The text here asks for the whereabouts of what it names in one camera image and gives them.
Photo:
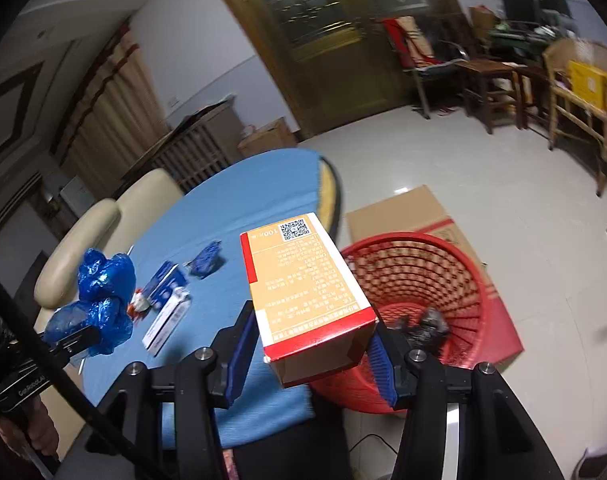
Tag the white appliance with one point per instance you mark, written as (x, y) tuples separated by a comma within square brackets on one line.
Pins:
[(76, 195)]

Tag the dark wooden stool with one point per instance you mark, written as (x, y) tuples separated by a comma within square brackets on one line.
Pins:
[(488, 72)]

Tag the red plastic mesh basket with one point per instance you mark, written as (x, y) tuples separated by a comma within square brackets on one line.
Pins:
[(433, 270)]

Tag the person's dark pants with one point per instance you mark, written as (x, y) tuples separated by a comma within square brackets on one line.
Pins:
[(293, 450)]

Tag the cluttered desk with monitor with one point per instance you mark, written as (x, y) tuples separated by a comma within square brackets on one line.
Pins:
[(528, 15)]

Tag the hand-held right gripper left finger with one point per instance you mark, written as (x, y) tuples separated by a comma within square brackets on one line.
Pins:
[(238, 355)]

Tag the person's left hand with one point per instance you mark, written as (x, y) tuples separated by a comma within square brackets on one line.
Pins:
[(36, 432)]

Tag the round dark-edged table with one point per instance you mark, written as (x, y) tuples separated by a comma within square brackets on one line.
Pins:
[(333, 195)]

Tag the black crumpled plastic bag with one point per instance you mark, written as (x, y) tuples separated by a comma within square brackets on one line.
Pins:
[(426, 325)]

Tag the white and blue box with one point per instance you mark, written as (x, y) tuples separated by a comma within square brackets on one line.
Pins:
[(166, 322)]

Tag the beige curtain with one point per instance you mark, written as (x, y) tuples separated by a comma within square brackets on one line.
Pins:
[(113, 105)]

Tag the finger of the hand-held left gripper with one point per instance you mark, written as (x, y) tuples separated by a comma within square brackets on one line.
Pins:
[(71, 342)]

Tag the brown and red cardboard box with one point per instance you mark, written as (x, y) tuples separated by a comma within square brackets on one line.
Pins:
[(398, 215)]

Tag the yellow box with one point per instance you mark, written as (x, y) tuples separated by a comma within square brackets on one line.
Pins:
[(591, 85)]

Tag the red striped cloth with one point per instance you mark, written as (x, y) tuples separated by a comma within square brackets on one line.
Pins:
[(408, 40)]

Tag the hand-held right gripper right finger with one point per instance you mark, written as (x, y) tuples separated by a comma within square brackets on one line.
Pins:
[(383, 365)]

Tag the blue box with white dots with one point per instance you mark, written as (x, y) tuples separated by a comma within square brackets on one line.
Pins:
[(166, 280)]

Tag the wooden double glass door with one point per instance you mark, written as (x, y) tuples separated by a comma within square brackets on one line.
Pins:
[(333, 35)]

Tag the orange printed carton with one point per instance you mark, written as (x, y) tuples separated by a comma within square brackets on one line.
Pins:
[(308, 285)]

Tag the cream padded chair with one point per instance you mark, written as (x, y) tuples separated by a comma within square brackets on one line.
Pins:
[(68, 245), (148, 192)]

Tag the blue tablecloth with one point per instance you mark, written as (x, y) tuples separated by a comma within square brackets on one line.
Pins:
[(233, 195)]

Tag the light wicker armchair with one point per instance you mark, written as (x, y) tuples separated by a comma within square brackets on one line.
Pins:
[(573, 110)]

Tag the small cardboard box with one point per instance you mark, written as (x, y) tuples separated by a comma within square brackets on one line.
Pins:
[(266, 140)]

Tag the small red and white wrapper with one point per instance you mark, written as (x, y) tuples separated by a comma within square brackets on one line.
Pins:
[(139, 304)]

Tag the metal chair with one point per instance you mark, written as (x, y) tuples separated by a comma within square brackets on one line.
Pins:
[(423, 77)]

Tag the small crumpled blue wrapper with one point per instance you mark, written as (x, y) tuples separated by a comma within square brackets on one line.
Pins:
[(206, 260)]

